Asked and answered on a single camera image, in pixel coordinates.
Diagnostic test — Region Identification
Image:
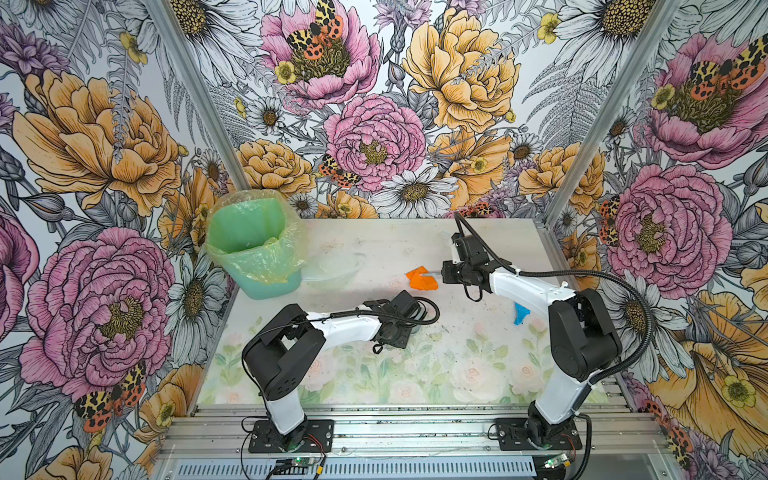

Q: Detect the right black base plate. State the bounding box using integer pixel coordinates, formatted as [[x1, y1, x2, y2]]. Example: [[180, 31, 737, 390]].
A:
[[487, 417, 583, 451]]

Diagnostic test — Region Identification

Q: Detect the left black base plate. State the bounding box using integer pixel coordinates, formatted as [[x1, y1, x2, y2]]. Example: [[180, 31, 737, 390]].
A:
[[247, 419, 335, 454]]

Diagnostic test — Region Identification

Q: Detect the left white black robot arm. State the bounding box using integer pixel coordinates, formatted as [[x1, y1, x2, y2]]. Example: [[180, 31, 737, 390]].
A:
[[241, 291, 440, 453]]

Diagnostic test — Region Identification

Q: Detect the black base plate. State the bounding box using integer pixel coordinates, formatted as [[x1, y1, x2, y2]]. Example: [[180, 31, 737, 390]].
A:
[[247, 419, 335, 454], [487, 417, 583, 451]]

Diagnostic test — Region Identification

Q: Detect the left black cable loop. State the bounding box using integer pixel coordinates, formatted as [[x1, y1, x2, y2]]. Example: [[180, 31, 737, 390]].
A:
[[239, 295, 441, 397]]

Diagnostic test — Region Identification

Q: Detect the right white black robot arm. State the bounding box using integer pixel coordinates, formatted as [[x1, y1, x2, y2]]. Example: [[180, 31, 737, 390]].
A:
[[441, 232, 622, 448]]

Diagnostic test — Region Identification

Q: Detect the right black corrugated cable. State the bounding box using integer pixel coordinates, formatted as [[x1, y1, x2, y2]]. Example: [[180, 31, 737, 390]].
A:
[[453, 212, 654, 480]]

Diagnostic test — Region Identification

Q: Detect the grey-green plastic dustpan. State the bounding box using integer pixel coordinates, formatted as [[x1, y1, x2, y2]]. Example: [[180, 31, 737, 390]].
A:
[[411, 311, 439, 332]]

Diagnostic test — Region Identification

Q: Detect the green bin with bag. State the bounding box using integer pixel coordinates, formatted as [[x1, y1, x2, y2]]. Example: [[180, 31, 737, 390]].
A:
[[205, 189, 309, 300]]

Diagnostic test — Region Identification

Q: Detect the orange paper scrap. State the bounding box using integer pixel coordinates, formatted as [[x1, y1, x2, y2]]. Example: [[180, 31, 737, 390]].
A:
[[406, 266, 439, 291]]

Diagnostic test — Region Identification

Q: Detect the aluminium rail frame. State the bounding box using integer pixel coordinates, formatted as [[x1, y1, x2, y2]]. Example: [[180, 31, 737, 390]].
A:
[[154, 406, 683, 479]]

